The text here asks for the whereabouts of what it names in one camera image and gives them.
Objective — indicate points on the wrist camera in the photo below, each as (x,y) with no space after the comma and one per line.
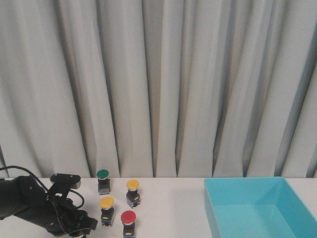
(71,181)

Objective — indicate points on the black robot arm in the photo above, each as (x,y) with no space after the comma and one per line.
(18,197)

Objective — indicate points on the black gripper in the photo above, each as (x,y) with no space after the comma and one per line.
(63,219)

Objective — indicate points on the light blue plastic box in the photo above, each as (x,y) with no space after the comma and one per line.
(256,208)

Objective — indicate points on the upright green push button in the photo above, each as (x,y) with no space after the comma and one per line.
(103,182)

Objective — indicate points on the yellow push button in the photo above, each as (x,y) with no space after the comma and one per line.
(132,195)
(107,211)

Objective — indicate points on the front red push button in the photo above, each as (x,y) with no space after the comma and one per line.
(128,219)

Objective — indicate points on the white pleated curtain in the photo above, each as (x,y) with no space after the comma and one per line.
(159,88)

